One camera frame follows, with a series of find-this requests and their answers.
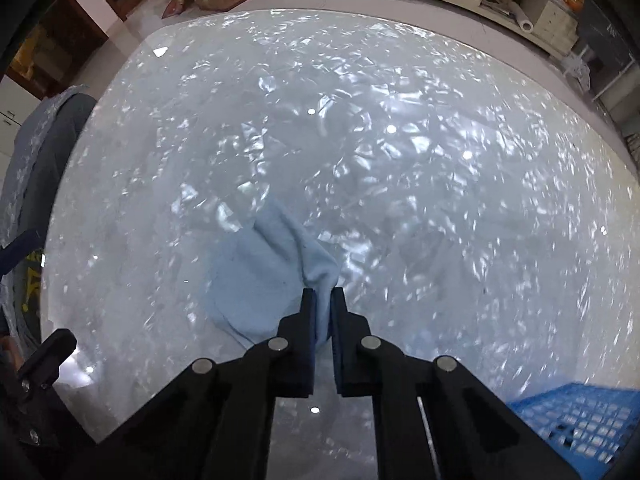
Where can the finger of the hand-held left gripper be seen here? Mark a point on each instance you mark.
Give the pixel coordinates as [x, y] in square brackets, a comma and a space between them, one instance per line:
[47, 355]
[20, 252]

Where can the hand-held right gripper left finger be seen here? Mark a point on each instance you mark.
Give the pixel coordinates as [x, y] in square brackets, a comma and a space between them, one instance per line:
[310, 330]

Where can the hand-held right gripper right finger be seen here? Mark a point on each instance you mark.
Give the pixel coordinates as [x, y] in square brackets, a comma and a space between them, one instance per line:
[340, 330]

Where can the light blue cloth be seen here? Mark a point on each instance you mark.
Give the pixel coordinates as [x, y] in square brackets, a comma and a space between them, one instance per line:
[260, 280]

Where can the blue plastic mesh basket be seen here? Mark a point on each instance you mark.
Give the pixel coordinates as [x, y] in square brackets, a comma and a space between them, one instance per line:
[565, 410]

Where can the black printed cloth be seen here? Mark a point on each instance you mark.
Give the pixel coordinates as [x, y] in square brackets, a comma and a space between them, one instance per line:
[30, 285]

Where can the dark wooden door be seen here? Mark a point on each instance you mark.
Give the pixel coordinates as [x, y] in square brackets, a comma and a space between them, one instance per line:
[65, 35]

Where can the red dustpan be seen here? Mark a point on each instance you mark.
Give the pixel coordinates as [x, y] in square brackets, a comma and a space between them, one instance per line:
[175, 5]

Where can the white plastic bag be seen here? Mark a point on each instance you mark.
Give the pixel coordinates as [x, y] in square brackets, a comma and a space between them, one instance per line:
[577, 67]

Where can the white paper roll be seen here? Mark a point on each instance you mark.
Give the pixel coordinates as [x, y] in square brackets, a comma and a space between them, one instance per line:
[522, 20]

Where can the small wooden drawer box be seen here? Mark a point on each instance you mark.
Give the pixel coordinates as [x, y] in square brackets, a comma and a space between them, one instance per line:
[555, 22]

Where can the black chalkboard sign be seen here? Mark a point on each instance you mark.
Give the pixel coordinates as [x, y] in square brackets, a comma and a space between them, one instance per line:
[602, 42]

